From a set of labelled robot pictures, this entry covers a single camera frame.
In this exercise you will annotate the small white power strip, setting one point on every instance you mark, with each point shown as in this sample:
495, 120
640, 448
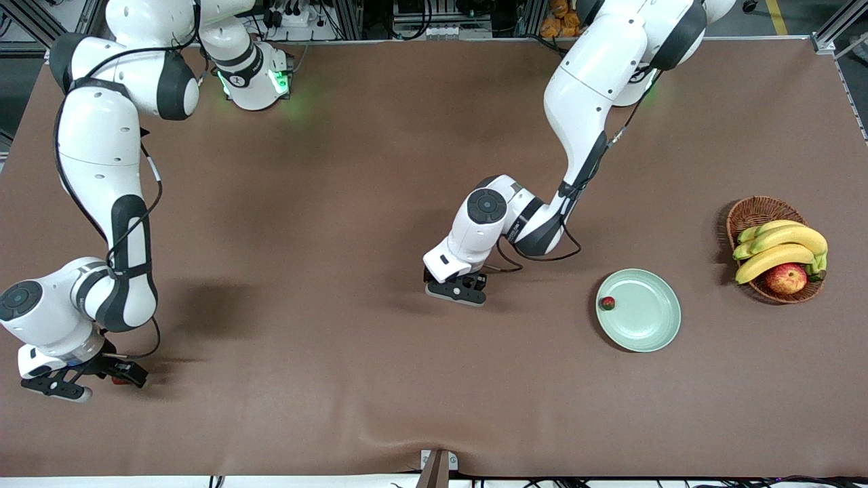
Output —
441, 31

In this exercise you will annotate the yellow banana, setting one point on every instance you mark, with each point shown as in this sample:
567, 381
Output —
773, 261
780, 224
793, 236

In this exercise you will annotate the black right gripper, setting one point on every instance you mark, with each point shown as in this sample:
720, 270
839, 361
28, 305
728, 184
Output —
110, 366

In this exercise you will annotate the bag of orange buns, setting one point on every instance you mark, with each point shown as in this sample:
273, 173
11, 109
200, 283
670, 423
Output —
553, 27

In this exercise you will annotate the white power strip with plugs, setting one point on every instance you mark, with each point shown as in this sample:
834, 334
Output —
291, 17

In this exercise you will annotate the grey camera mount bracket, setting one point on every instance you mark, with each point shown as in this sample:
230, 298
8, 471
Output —
437, 471

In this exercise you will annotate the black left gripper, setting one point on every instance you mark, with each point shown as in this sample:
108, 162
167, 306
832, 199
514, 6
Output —
468, 281

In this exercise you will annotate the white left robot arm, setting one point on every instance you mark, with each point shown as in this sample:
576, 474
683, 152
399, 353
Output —
590, 81

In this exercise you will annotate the red yellow apple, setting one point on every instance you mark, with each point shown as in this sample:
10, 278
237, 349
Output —
786, 279

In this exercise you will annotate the pale green round plate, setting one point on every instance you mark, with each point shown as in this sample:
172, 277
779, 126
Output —
644, 318

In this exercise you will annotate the aluminium frame profile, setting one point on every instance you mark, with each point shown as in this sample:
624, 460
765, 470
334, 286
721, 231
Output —
824, 42
34, 24

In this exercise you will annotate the brown table cover mat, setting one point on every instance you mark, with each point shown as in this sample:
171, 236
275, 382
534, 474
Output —
434, 379

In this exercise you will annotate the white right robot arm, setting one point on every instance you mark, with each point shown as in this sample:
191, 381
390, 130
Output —
102, 135

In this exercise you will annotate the brown wicker basket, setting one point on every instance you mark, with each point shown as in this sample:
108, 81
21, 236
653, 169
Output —
753, 213

